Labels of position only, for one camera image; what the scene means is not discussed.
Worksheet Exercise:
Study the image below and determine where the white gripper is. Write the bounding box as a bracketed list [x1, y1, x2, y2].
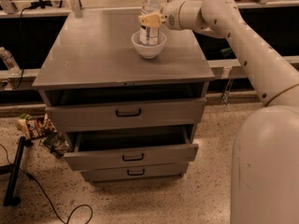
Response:
[138, 0, 185, 30]

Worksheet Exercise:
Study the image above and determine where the clear plastic water bottle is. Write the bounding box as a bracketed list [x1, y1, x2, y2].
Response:
[139, 0, 160, 47]

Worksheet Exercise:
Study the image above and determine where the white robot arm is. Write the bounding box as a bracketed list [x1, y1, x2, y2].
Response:
[138, 0, 299, 224]

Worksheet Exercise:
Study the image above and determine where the white ceramic bowl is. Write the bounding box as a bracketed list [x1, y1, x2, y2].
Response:
[131, 32, 167, 59]

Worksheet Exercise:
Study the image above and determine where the green object behind counter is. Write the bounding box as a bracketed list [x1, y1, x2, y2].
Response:
[221, 48, 235, 59]

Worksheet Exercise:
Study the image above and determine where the clear bottle at left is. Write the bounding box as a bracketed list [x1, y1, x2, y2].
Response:
[0, 47, 21, 76]

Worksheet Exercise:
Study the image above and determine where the grey drawer cabinet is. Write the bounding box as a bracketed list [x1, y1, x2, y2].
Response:
[32, 7, 216, 184]

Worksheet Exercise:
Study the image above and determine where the grey top drawer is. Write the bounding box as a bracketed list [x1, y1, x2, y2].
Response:
[46, 98, 206, 133]

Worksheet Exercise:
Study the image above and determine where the grey open middle drawer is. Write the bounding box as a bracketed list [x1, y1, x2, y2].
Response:
[64, 125, 198, 171]

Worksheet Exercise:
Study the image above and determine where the grey bottom drawer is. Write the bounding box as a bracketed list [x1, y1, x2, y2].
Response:
[81, 162, 189, 182]

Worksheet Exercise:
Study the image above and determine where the dark green snack packet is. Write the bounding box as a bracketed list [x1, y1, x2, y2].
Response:
[43, 133, 72, 158]

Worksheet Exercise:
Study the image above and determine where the snack bag on floor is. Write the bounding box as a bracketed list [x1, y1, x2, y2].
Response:
[17, 114, 56, 140]

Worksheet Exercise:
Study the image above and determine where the black stand leg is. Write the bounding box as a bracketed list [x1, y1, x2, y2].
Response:
[0, 136, 26, 206]

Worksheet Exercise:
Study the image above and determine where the black floor cable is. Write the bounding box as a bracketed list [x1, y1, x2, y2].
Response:
[0, 143, 94, 224]

